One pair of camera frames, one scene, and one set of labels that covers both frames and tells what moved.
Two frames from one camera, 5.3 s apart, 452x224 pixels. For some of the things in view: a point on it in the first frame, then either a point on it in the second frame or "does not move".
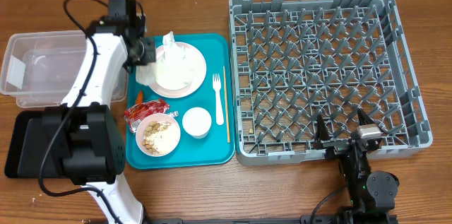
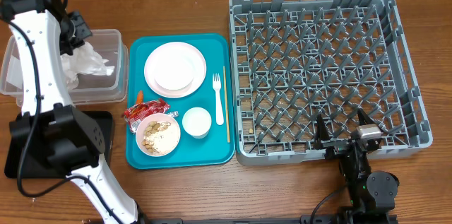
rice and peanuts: [160, 137] does not move
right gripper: [338, 147] does not move
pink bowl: [157, 134] does not move
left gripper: [151, 44] -> [85, 32]
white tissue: [173, 68] -> [84, 60]
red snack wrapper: [133, 113] does not move
